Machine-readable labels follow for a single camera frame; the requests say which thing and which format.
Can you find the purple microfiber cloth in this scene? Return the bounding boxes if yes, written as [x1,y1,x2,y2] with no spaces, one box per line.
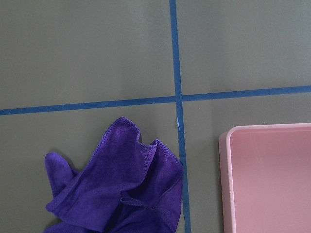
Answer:
[45,117,183,233]

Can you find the pink plastic bin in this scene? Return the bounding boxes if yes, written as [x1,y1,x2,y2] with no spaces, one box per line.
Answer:
[219,123,311,233]

